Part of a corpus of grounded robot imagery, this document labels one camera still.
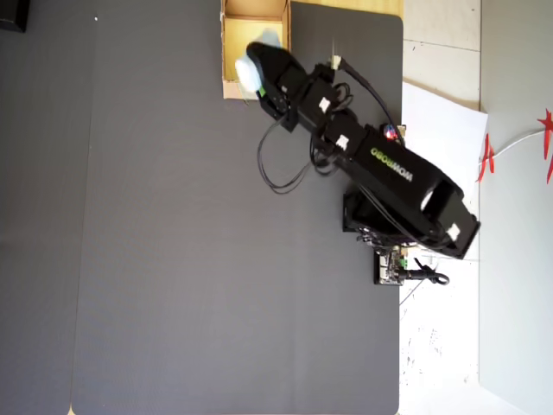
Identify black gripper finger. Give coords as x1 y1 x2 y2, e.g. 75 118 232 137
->
256 84 291 121
245 41 306 94

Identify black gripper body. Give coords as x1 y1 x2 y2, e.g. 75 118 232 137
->
276 60 339 133

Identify light blue block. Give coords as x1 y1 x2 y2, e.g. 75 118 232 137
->
233 27 284 101

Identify open cardboard box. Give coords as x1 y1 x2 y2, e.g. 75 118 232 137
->
220 0 293 102

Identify black box corner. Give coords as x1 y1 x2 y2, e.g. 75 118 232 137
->
0 0 29 33

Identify blue controller board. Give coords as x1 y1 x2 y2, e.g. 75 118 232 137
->
378 122 409 144

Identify white paper sheet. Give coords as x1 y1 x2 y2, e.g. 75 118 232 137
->
401 80 491 185

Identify large black textured mat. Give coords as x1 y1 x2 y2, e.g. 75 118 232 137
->
70 0 405 415

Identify controller board with green terminal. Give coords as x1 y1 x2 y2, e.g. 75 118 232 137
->
372 246 410 287

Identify black barrel power connector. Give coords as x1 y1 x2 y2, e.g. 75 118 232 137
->
404 257 451 287

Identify black looped servo cable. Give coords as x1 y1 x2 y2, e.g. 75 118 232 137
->
256 119 317 196

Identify black camera USB cable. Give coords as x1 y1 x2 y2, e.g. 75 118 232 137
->
339 58 397 131

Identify black arm base cables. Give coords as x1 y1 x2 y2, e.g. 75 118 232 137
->
354 223 410 254

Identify white wire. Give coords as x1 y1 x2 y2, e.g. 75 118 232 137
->
491 130 547 160

